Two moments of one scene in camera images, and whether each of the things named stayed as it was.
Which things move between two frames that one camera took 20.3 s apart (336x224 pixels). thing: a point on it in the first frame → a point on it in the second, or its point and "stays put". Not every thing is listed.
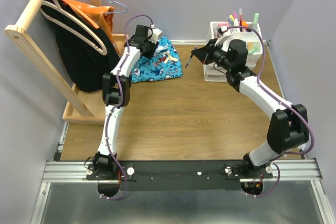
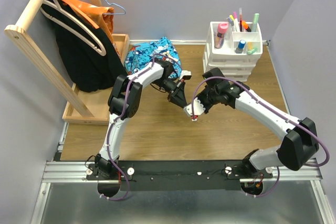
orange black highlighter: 244,23 stays put
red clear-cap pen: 240,18 stays put
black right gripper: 205,52 → 199,97
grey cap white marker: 230,21 stays put
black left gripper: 153,46 → 177,94
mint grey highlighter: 255,20 stays put
